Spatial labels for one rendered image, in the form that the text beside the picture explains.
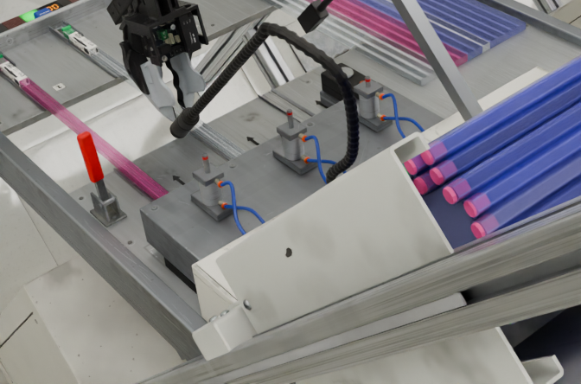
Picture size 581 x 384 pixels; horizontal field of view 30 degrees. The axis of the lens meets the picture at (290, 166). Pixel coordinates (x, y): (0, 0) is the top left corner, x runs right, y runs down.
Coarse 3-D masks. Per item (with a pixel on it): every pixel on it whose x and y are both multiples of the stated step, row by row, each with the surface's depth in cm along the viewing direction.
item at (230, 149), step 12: (96, 48) 153; (96, 60) 152; (108, 60) 150; (120, 72) 147; (132, 84) 145; (180, 108) 138; (204, 132) 134; (216, 132) 133; (216, 144) 132; (228, 144) 131; (228, 156) 131
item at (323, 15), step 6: (318, 0) 122; (312, 6) 121; (306, 12) 123; (312, 12) 122; (318, 12) 121; (324, 12) 121; (300, 18) 124; (306, 18) 123; (312, 18) 122; (318, 18) 121; (324, 18) 122; (300, 24) 125; (306, 24) 124; (312, 24) 123; (318, 24) 124; (306, 30) 124; (312, 30) 125
